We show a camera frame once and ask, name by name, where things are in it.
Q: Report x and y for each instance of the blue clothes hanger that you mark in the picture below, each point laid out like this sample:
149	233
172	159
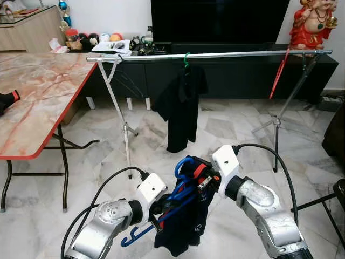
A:
178	168

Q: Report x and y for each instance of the black shirt with red collar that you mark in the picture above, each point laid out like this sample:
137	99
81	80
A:
186	226

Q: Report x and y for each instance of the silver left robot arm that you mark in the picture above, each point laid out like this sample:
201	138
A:
105	221

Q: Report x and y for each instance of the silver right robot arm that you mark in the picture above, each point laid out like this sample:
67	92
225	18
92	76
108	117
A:
269	216

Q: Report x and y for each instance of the green clothes hanger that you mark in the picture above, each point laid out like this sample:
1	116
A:
187	62

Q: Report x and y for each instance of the red clothes hanger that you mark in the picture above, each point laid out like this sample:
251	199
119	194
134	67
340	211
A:
276	81

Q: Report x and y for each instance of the black printed t-shirt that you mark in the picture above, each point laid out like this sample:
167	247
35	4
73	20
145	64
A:
180	113

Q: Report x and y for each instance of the black television console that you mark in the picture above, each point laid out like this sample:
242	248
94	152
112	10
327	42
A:
237	78

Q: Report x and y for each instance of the brown cardboard box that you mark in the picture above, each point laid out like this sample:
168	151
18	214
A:
71	112

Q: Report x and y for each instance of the silver metal clothes rack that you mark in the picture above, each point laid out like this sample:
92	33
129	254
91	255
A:
237	54

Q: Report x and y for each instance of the black soundbar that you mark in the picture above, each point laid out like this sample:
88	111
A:
221	47

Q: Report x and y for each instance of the dark brown sofa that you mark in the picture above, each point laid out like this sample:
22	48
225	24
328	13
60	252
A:
335	135

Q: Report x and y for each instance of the clear plastic bottle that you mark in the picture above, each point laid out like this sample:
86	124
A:
150	35

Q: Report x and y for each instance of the black flat screen television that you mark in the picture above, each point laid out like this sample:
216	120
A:
221	21

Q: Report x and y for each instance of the white paper stack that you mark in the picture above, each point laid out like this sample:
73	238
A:
110	47

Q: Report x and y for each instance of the marble pattern folding table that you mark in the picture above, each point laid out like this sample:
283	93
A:
38	91

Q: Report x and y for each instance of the black plush toy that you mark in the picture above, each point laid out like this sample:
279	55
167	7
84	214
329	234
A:
89	42

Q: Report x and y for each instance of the red laughing Buddha statue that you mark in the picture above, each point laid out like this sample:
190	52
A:
312	29

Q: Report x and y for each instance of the black garment red cuff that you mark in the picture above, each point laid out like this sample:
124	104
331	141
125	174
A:
6	102

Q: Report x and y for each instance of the red lidded jar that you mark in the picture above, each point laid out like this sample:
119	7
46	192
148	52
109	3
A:
71	40

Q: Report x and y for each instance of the pink tissue pack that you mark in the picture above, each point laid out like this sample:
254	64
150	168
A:
58	46

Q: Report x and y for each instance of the light wooden cabinet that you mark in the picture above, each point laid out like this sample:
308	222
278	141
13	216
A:
29	32

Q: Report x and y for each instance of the blue and gold trophy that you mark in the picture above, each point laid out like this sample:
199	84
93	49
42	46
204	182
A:
64	8

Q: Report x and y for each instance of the red book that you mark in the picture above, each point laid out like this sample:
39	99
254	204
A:
29	10

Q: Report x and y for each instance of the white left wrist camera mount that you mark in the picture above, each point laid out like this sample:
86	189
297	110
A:
152	189

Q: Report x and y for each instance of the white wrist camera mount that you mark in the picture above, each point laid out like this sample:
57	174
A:
152	189
226	164

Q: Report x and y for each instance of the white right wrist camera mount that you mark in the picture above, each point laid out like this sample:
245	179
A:
226	164

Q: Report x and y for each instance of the grey wall power strip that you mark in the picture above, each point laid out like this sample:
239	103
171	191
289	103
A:
330	102

